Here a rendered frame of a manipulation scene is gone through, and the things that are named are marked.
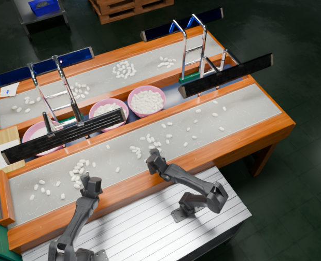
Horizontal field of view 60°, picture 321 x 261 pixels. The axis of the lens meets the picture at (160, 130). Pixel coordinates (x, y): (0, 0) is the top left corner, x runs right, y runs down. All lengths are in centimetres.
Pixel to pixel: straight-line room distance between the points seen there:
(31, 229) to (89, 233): 30
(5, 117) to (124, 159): 91
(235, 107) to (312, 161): 112
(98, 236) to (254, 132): 112
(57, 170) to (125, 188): 45
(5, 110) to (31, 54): 174
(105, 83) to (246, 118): 105
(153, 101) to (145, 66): 37
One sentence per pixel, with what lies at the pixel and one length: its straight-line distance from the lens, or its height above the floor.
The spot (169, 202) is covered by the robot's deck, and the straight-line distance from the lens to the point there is 167.
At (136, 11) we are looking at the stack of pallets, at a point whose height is 5.
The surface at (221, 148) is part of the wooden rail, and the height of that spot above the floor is 76.
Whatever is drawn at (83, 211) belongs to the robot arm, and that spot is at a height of 107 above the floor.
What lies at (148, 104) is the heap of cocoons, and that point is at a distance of 198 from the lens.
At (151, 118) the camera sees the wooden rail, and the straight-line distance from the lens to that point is 185.
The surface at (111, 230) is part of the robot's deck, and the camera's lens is 165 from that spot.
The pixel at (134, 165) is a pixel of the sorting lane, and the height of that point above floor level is 74.
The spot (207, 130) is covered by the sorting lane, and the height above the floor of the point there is 74.
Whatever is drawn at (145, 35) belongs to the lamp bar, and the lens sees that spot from 195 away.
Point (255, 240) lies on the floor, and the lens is 239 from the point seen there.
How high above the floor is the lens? 223
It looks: 55 degrees down
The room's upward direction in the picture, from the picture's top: 2 degrees counter-clockwise
